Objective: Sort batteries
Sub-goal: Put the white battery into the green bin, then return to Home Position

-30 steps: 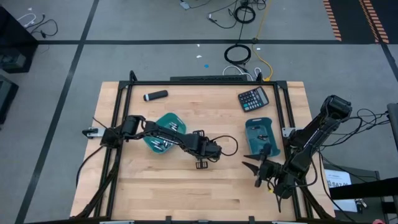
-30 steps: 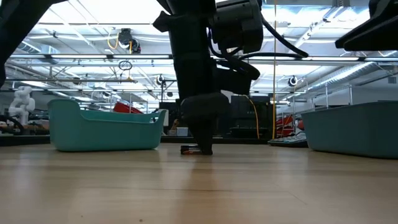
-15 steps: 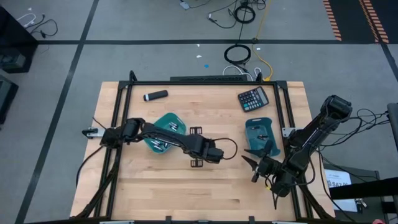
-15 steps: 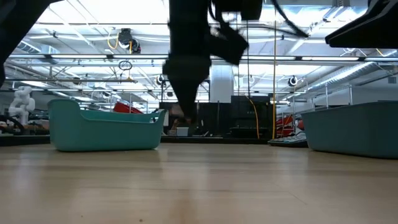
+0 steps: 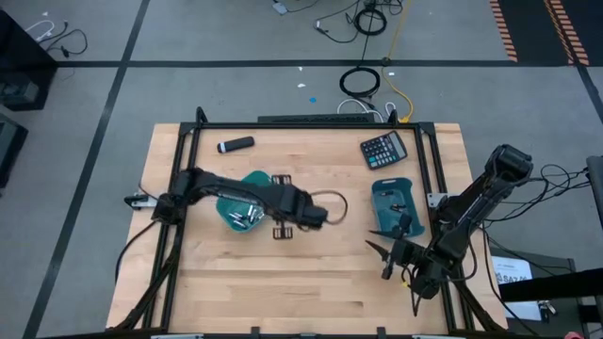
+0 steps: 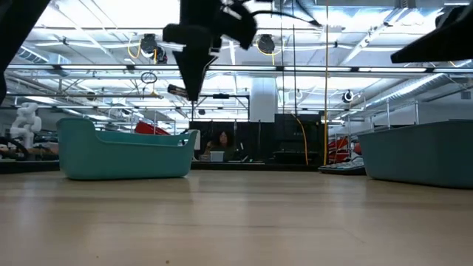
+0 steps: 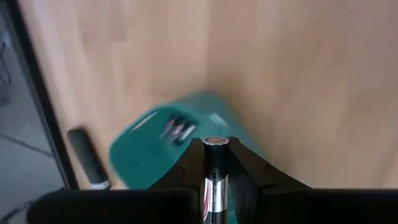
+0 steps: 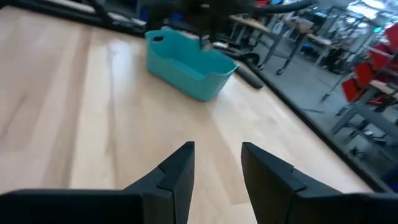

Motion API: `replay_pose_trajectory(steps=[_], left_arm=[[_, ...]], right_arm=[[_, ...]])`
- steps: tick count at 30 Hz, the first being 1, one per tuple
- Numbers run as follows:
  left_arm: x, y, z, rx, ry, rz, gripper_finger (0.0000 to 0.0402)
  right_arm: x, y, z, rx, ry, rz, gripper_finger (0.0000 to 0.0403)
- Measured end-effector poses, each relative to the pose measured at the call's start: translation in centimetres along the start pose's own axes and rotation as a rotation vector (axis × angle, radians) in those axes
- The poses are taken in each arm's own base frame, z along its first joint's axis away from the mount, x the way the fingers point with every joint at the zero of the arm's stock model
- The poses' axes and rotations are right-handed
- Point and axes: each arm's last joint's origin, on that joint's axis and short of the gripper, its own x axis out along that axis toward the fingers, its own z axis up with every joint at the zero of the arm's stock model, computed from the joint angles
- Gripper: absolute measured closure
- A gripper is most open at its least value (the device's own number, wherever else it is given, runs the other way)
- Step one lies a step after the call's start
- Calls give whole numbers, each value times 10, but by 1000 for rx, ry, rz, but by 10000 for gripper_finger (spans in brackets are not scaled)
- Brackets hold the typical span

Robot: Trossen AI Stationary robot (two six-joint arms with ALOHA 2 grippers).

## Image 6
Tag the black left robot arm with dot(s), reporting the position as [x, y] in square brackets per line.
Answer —
[18, 29]

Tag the red object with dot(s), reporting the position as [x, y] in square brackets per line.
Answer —
[148, 129]

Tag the white column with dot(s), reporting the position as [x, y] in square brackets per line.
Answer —
[262, 99]

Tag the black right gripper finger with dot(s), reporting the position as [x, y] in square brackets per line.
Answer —
[443, 44]

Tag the black metal table frame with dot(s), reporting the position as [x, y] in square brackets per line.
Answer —
[240, 166]

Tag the teal plastic bin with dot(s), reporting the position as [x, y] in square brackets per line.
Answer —
[417, 155]
[122, 159]

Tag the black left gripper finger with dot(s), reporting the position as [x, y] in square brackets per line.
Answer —
[203, 66]
[188, 66]

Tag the person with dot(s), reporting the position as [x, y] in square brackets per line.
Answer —
[221, 142]

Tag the white humanoid robot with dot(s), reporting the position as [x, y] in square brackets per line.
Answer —
[26, 122]

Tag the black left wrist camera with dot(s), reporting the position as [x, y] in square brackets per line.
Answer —
[240, 26]

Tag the silver ventilation duct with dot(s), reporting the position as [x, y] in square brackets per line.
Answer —
[425, 88]
[48, 57]

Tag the black partition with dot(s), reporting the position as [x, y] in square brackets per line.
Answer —
[281, 136]

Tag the metal shelf rack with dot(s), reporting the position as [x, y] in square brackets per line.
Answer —
[388, 114]

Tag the red cart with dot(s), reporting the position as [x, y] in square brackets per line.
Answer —
[341, 147]

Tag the white box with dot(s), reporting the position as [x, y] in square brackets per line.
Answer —
[217, 156]

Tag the black calculator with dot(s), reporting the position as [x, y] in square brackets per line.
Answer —
[343, 168]

